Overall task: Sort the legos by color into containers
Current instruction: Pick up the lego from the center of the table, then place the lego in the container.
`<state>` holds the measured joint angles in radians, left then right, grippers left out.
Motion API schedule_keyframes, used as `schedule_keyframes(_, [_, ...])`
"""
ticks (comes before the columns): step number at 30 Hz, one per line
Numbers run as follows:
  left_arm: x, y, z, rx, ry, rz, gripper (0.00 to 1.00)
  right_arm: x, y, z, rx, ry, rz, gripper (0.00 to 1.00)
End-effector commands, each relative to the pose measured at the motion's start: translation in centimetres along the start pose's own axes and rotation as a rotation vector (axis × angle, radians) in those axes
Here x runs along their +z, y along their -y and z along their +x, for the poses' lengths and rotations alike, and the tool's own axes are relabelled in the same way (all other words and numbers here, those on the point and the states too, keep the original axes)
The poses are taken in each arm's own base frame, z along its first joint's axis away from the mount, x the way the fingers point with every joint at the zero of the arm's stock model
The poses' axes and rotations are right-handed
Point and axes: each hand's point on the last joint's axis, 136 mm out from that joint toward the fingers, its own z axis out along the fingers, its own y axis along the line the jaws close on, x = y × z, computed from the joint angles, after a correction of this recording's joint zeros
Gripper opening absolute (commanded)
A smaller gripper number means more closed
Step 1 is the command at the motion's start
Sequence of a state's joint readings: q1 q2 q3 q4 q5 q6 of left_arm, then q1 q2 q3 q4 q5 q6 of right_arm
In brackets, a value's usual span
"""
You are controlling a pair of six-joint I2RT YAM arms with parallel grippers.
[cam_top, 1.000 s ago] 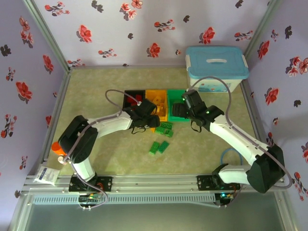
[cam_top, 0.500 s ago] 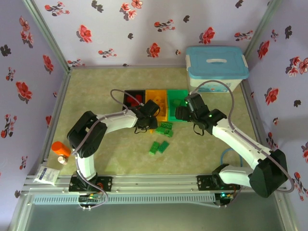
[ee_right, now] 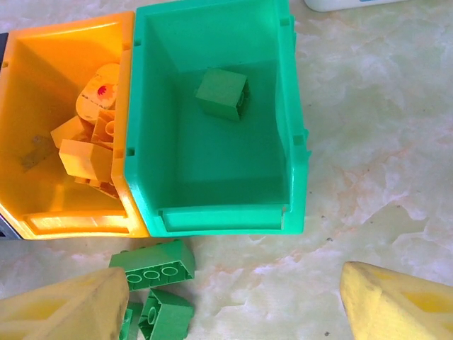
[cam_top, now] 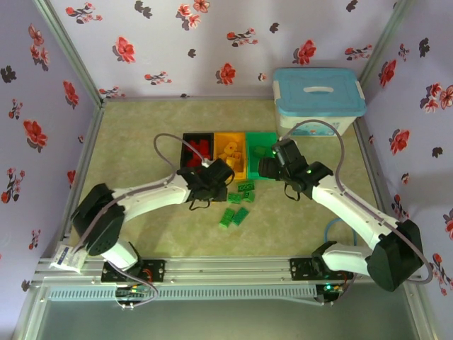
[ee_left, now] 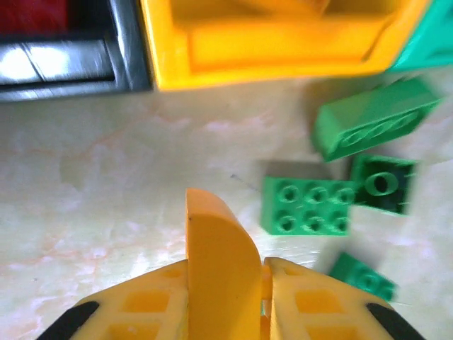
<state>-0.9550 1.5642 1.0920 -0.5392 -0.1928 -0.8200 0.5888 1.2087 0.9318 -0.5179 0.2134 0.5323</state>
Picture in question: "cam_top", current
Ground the blue tube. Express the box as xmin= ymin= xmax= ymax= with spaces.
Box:
xmin=324 ymin=217 xmax=359 ymax=247

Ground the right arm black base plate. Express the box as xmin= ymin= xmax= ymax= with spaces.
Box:
xmin=289 ymin=257 xmax=355 ymax=283

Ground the white storage box blue lid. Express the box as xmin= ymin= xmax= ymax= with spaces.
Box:
xmin=271 ymin=67 xmax=367 ymax=138

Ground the aluminium table side rail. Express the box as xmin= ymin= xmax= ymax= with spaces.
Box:
xmin=62 ymin=102 xmax=107 ymax=234
xmin=353 ymin=118 xmax=411 ymax=249

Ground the aluminium table back rail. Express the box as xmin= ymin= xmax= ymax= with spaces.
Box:
xmin=102 ymin=96 xmax=277 ymax=105

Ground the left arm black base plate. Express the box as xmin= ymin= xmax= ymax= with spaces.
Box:
xmin=101 ymin=259 xmax=167 ymax=284

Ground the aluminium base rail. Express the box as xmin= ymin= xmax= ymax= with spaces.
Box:
xmin=35 ymin=247 xmax=423 ymax=285

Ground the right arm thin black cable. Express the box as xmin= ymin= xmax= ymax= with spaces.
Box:
xmin=284 ymin=183 xmax=302 ymax=203

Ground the grey slotted cable duct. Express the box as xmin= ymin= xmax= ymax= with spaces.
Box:
xmin=47 ymin=284 xmax=319 ymax=302

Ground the green plastic bin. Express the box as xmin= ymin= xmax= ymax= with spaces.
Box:
xmin=244 ymin=131 xmax=282 ymax=181

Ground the white paper packet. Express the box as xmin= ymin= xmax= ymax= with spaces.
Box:
xmin=48 ymin=242 xmax=86 ymax=274

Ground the black plastic bin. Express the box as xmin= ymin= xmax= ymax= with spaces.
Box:
xmin=180 ymin=132 xmax=215 ymax=171

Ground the yellow plastic bin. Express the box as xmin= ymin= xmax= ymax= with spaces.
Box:
xmin=212 ymin=132 xmax=248 ymax=181

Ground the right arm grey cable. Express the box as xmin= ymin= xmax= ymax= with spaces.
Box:
xmin=281 ymin=119 xmax=435 ymax=307

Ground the aluminium frame post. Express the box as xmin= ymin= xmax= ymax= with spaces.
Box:
xmin=359 ymin=0 xmax=413 ymax=84
xmin=33 ymin=0 xmax=107 ymax=106

